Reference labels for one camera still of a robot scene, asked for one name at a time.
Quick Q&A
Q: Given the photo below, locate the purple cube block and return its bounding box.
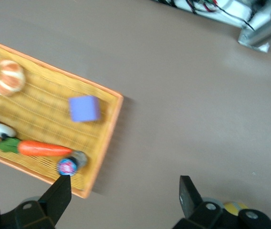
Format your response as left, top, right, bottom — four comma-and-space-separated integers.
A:
68, 95, 101, 123

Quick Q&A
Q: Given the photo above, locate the toy croissant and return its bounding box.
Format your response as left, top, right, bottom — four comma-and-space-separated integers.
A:
0, 59, 27, 97

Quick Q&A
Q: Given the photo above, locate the black cable bundle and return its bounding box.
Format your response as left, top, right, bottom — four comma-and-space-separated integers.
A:
153, 0, 255, 31

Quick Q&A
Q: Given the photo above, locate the aluminium post with bracket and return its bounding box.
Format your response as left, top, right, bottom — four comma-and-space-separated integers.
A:
238, 0, 271, 52

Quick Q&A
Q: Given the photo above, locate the small jar purple lid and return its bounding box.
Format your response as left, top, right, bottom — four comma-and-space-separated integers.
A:
57, 150, 89, 177

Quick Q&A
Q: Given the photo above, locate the yellow clear tape roll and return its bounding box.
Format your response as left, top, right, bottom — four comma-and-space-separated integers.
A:
222, 201, 249, 217

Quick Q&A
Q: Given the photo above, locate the orange toy carrot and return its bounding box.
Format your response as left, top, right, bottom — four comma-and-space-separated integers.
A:
0, 137, 74, 157

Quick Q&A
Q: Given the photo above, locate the black white panda toy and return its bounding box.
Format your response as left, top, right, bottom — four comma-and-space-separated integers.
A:
0, 116, 17, 140

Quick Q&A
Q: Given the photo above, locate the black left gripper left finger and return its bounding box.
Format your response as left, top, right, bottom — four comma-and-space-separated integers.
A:
38, 175, 73, 226

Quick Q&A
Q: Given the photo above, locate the yellow woven tray orange rim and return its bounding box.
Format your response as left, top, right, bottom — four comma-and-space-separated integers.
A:
0, 37, 124, 199

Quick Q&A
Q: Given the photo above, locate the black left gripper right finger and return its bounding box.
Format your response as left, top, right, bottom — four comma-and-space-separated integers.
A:
179, 175, 205, 219

